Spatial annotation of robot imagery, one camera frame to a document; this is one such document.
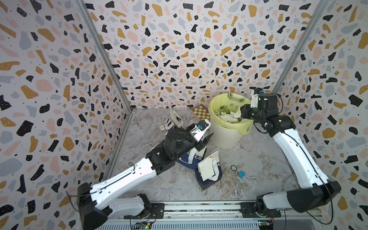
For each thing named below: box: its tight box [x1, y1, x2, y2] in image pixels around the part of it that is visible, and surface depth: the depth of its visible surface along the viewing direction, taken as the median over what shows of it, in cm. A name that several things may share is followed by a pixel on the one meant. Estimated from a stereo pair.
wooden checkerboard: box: [190, 103, 211, 122], surface depth 119 cm
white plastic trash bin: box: [209, 114, 243, 150], surface depth 89 cm
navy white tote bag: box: [176, 145, 207, 170], surface depth 75 cm
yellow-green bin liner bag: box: [207, 92, 254, 136], surface depth 92 cm
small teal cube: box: [238, 170, 246, 179], surface depth 87 cm
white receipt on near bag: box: [197, 157, 216, 182], surface depth 70 cm
